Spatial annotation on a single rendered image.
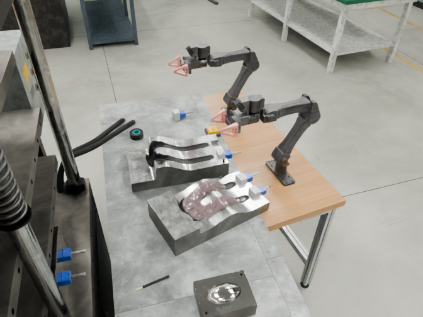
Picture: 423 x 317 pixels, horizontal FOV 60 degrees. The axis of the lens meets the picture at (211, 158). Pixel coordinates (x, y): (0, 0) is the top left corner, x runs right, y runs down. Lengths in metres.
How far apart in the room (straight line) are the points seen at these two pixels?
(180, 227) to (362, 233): 1.70
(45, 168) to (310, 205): 1.23
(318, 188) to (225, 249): 0.62
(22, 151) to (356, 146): 2.98
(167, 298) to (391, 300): 1.59
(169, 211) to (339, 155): 2.25
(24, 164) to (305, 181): 1.32
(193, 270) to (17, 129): 0.87
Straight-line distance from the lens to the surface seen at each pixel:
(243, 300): 1.42
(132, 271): 1.59
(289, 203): 1.85
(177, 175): 1.85
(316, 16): 6.14
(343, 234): 2.88
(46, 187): 1.66
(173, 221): 1.58
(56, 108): 1.69
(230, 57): 2.17
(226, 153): 1.92
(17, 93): 1.79
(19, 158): 1.42
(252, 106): 1.60
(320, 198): 1.91
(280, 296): 1.53
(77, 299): 1.59
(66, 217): 1.87
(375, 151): 3.74
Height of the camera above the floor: 2.10
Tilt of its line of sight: 40 degrees down
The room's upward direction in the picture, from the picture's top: 1 degrees clockwise
